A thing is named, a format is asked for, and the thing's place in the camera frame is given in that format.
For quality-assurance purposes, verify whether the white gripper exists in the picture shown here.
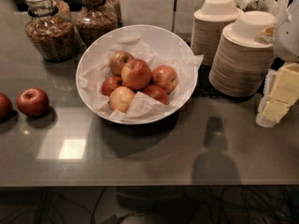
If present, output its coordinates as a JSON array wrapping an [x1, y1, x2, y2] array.
[[254, 0, 299, 128]]

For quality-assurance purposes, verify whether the large red-yellow apple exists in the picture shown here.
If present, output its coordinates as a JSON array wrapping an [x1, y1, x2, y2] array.
[[121, 59, 151, 91]]

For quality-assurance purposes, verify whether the red apple at right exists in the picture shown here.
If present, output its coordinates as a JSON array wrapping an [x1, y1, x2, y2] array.
[[151, 65, 178, 93]]

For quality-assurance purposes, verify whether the white bowl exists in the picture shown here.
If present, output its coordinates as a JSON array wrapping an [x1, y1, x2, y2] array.
[[75, 24, 199, 126]]

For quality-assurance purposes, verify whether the dark red apple front right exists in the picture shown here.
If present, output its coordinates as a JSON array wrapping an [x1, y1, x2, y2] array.
[[142, 85, 169, 105]]

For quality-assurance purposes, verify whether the dark red apple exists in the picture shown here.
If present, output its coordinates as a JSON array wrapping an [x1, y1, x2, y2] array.
[[142, 85, 169, 105], [101, 76, 122, 96]]

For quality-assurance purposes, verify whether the yellow apple at front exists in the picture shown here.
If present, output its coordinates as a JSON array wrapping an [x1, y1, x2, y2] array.
[[109, 87, 135, 113]]

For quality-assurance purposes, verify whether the yellowish apple at back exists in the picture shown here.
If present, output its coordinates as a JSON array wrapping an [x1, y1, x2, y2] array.
[[109, 50, 134, 76]]

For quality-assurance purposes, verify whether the dark red apple left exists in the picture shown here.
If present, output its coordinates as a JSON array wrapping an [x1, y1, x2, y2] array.
[[101, 76, 122, 96]]

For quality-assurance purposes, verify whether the red apple on table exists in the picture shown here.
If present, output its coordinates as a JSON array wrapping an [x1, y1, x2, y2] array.
[[16, 88, 50, 118]]

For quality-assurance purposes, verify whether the red apple at edge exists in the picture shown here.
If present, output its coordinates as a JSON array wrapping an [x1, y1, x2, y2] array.
[[0, 93, 12, 119]]

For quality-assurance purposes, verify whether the front stack of paper bowls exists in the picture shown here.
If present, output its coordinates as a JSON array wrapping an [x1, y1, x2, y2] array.
[[209, 11, 277, 98]]

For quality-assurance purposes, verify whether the stack of paper bowls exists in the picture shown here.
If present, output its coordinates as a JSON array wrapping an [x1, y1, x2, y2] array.
[[209, 11, 277, 98], [191, 0, 242, 66]]

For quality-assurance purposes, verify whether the back stack of paper bowls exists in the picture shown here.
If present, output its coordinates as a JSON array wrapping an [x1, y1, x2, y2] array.
[[191, 0, 242, 66]]

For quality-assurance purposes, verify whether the white paper liner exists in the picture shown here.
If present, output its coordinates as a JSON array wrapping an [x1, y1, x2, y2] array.
[[78, 35, 205, 123]]

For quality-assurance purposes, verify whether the white box left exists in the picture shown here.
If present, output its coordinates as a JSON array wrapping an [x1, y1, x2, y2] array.
[[121, 0, 174, 31]]

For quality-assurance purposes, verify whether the glass granola jar right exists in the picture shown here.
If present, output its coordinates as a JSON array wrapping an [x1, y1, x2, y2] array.
[[74, 0, 118, 47]]

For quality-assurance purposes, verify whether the glass granola jar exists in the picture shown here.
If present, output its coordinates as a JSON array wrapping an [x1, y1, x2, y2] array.
[[24, 0, 75, 62], [74, 0, 118, 47]]

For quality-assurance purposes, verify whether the glass granola jar left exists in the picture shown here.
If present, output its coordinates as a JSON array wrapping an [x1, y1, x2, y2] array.
[[24, 0, 75, 62]]

